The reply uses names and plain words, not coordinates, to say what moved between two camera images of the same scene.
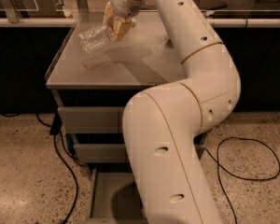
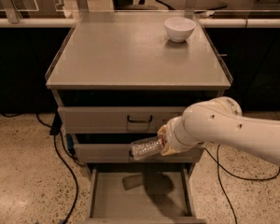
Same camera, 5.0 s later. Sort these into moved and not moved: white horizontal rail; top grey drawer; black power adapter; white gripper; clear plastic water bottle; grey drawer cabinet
Moved: clear plastic water bottle; white gripper
Not moved: white horizontal rail; grey drawer cabinet; top grey drawer; black power adapter
